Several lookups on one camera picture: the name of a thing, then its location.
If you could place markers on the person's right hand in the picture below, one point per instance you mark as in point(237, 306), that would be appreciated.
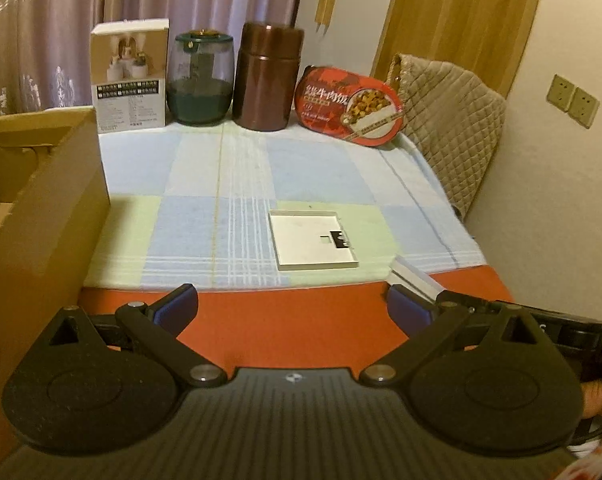
point(601, 397)

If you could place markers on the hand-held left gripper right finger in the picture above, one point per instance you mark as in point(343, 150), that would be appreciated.
point(406, 310)

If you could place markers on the red printed mat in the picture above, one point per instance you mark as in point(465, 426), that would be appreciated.
point(291, 325)

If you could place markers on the white product box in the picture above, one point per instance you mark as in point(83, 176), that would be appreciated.
point(128, 80)

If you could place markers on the checked pastel tablecloth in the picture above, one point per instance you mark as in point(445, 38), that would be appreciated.
point(206, 185)

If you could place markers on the beige quilted chair cover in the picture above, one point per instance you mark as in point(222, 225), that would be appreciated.
point(451, 120)

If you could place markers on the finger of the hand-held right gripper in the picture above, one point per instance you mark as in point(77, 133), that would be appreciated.
point(473, 304)

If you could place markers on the green glass jar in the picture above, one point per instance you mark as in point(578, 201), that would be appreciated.
point(198, 90)

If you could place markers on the wooden door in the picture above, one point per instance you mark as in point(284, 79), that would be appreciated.
point(456, 15)

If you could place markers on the red oval food box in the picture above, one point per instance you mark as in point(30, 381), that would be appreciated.
point(346, 105)

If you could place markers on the flat white box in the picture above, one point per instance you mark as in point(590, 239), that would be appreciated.
point(306, 240)

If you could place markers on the brown metal canister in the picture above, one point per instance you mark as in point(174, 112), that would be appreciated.
point(266, 80)

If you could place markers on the white power adapter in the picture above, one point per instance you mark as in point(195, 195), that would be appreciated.
point(413, 275)

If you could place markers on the beige wall socket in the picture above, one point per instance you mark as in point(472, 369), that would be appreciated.
point(560, 91)
point(583, 107)

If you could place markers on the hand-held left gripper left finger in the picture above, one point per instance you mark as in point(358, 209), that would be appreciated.
point(178, 306)

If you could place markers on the brown cardboard box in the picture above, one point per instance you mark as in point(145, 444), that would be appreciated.
point(41, 240)

